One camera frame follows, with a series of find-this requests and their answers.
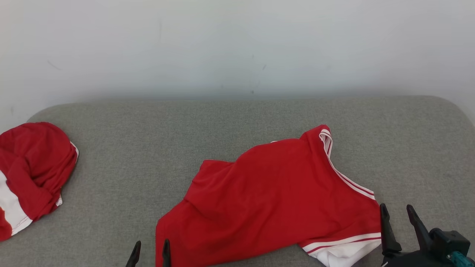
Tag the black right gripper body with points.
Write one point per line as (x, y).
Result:
(412, 260)

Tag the red shorts white stripe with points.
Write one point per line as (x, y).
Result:
(33, 167)

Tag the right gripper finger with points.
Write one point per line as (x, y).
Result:
(389, 237)
(421, 230)

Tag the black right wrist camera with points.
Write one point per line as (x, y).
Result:
(451, 243)

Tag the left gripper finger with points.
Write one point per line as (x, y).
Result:
(166, 256)
(134, 256)

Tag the red Bulls jersey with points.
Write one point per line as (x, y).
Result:
(267, 200)

